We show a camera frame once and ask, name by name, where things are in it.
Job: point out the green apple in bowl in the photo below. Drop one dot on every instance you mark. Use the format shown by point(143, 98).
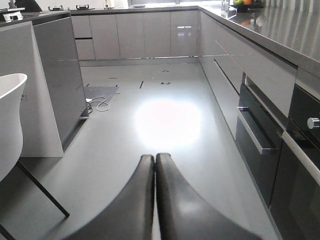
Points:
point(238, 2)

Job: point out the black built-in oven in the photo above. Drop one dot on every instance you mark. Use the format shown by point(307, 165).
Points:
point(295, 203)

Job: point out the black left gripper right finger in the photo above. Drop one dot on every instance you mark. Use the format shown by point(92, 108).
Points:
point(184, 215)

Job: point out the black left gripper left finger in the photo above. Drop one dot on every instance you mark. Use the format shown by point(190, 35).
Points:
point(130, 215)

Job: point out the black stool leg frame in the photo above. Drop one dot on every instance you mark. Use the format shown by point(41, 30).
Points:
point(3, 230)

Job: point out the black warming drawer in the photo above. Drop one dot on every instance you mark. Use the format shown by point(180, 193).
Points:
point(258, 137)

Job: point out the black fruit bowl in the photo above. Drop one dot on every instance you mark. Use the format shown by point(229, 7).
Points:
point(243, 8)

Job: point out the orange fruit in bowl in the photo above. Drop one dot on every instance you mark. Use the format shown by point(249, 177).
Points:
point(247, 2)

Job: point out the grey back wall cabinets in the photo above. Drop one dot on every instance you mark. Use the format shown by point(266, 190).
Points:
point(105, 36)

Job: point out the grey right counter cabinets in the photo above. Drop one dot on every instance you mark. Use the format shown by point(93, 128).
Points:
point(271, 50)

